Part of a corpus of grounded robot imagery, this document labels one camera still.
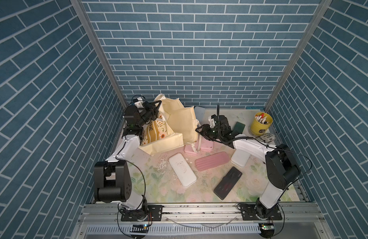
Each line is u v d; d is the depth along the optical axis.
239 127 1.09
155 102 0.79
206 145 0.96
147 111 0.72
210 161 0.93
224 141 0.68
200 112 1.16
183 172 0.85
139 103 0.75
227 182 0.83
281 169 0.47
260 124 0.96
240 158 0.92
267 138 1.00
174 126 1.04
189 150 0.92
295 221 0.75
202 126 0.83
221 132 0.71
